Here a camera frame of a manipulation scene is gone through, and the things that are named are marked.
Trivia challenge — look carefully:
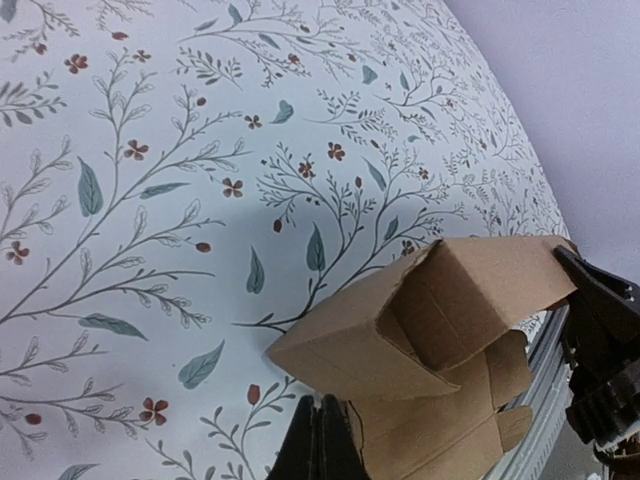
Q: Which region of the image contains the floral patterned table mat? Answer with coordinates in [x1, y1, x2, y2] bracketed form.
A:
[1, 1, 567, 479]

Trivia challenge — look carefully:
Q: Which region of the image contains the brown cardboard paper box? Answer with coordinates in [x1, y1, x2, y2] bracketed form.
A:
[267, 236, 575, 479]

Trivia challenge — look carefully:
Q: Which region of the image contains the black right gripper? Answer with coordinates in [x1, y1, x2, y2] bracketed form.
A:
[553, 246, 639, 450]

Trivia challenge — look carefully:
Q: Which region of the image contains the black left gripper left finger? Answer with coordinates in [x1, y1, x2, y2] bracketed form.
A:
[269, 395, 319, 480]

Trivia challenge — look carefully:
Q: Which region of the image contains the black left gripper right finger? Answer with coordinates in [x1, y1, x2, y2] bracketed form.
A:
[322, 395, 370, 480]

